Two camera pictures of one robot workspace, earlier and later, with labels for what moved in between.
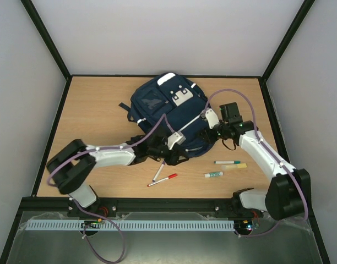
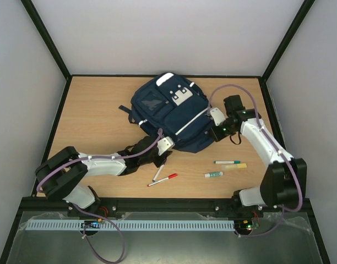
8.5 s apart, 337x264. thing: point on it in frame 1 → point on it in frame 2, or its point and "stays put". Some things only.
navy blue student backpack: (172, 107) stays put
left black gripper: (177, 152) → (159, 163)
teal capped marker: (227, 162) stays put
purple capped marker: (159, 171) stays put
